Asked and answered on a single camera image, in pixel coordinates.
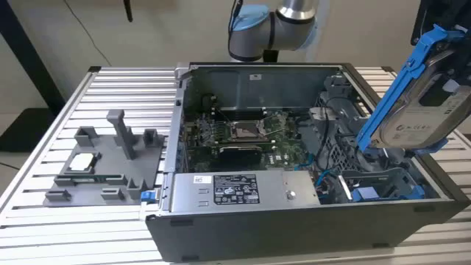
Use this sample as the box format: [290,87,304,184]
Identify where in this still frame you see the black wire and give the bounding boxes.
[314,96,349,171]

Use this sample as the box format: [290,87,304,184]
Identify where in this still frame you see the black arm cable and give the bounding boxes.
[229,0,244,31]

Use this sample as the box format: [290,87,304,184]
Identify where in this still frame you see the green motherboard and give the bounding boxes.
[182,110,313,173]

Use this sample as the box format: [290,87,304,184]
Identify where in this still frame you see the silver power supply box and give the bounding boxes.
[169,169,320,213]

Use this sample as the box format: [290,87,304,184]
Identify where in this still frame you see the metal socket cover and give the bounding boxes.
[261,112,290,134]

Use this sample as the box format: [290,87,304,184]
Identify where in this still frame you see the thin black wall cable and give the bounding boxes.
[62,0,113,67]

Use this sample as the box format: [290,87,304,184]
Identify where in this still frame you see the green RAM stick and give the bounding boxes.
[58,173,122,183]

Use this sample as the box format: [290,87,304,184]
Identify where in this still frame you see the blue wire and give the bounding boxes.
[293,161,334,192]

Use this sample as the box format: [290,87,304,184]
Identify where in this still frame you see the grey metal drive cage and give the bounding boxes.
[296,74,372,172]

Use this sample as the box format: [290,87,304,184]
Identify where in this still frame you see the CPU socket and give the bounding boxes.
[229,120,265,140]

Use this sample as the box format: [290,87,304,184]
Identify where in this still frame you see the black RAM slot row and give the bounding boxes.
[214,108,268,120]

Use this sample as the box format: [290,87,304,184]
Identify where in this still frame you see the black stand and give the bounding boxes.
[0,0,67,152]

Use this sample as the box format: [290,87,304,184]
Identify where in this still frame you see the black graphics card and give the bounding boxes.
[217,145,264,169]

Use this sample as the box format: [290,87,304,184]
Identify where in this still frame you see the black PC case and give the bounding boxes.
[145,62,471,263]

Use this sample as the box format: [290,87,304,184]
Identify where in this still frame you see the grey parts rack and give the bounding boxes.
[42,109,168,207]

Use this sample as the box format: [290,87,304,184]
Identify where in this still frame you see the silver CPU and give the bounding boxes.
[67,153,97,171]

